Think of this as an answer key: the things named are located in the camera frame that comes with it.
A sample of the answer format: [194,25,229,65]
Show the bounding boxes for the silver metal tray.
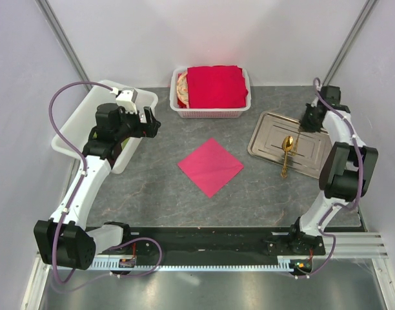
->
[247,112,332,179]

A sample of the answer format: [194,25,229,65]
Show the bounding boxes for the white perforated basket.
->
[169,67,252,119]

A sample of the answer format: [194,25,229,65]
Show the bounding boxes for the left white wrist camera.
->
[116,88,138,114]

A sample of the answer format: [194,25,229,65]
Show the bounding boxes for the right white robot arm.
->
[286,77,378,254]

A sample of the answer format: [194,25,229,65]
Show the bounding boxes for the gold fork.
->
[292,128,301,156]

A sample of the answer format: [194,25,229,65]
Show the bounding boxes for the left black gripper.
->
[114,106,159,142]

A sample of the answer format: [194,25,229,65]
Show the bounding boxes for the patterned paper plates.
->
[176,71,189,109]

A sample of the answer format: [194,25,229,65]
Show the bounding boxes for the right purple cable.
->
[292,77,366,280]

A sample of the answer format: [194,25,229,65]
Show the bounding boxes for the slotted cable duct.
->
[88,252,307,272]

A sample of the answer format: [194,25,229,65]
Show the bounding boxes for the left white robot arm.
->
[34,103,161,270]

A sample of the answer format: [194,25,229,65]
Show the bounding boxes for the pink paper napkin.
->
[177,138,244,198]

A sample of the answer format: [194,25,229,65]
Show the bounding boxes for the gold spoon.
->
[281,136,294,178]

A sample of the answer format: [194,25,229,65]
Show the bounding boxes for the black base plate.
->
[103,225,326,259]

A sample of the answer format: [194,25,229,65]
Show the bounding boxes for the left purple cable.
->
[48,80,164,294]

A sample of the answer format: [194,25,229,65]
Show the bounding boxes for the purple cable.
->
[48,80,164,294]
[292,77,366,280]

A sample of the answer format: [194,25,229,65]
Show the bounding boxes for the white plastic tub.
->
[51,80,158,174]

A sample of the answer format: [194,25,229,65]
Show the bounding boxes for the stack of red napkins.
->
[187,65,248,109]

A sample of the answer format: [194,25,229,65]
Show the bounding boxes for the aluminium rail frame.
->
[21,232,395,309]

